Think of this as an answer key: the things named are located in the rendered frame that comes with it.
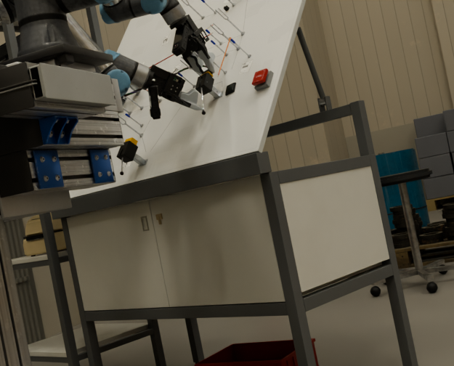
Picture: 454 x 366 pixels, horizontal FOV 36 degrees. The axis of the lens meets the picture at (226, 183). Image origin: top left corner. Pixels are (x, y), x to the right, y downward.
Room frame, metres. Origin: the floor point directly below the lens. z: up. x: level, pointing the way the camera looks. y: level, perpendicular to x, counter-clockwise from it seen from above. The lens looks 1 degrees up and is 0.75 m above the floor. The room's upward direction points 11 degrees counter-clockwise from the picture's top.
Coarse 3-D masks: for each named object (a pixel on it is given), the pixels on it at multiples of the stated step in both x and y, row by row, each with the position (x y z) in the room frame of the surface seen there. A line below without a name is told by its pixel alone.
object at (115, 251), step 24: (72, 216) 2.90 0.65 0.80; (96, 216) 2.78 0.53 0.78; (120, 216) 2.67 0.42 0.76; (144, 216) 2.57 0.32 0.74; (72, 240) 2.92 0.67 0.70; (96, 240) 2.80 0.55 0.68; (120, 240) 2.69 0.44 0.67; (144, 240) 2.59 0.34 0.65; (96, 264) 2.82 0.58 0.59; (120, 264) 2.71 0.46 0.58; (144, 264) 2.61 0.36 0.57; (96, 288) 2.85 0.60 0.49; (120, 288) 2.73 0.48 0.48; (144, 288) 2.63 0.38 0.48
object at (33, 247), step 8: (32, 224) 3.16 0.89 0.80; (40, 224) 3.11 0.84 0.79; (56, 224) 3.08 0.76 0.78; (32, 232) 3.14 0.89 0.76; (40, 232) 3.11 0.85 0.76; (56, 232) 3.08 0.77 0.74; (24, 240) 3.17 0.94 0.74; (32, 240) 3.12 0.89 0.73; (40, 240) 3.08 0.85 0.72; (56, 240) 3.06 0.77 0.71; (64, 240) 3.09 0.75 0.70; (24, 248) 3.16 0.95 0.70; (32, 248) 3.12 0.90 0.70; (40, 248) 3.08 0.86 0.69; (64, 248) 3.09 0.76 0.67
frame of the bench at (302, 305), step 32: (352, 160) 2.45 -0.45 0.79; (64, 224) 2.94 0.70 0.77; (384, 224) 2.54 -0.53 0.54; (288, 256) 2.14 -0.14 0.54; (288, 288) 2.14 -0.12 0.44; (352, 288) 2.35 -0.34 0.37; (96, 320) 2.88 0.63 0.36; (192, 320) 3.34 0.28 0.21; (96, 352) 2.94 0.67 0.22; (192, 352) 3.35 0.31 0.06
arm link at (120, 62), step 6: (114, 54) 2.20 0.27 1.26; (120, 54) 2.22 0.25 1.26; (114, 60) 2.20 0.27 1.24; (120, 60) 2.20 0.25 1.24; (126, 60) 2.22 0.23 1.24; (132, 60) 2.23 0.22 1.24; (120, 66) 2.20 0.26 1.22; (126, 66) 2.21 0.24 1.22; (132, 66) 2.22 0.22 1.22; (126, 72) 2.21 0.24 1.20; (132, 72) 2.22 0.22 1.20
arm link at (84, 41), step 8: (72, 16) 2.05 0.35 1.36; (72, 24) 2.03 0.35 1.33; (72, 32) 2.03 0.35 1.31; (80, 32) 2.04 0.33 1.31; (80, 40) 2.04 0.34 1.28; (88, 40) 2.05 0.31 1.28; (88, 48) 2.04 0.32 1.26; (96, 48) 2.06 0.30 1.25; (112, 64) 2.08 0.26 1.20; (96, 72) 2.06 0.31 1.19; (104, 72) 2.06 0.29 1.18; (112, 72) 2.04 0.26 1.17; (120, 72) 2.05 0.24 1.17; (120, 80) 2.05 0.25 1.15; (128, 80) 2.06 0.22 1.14; (120, 88) 2.05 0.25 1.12; (128, 88) 2.06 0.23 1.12
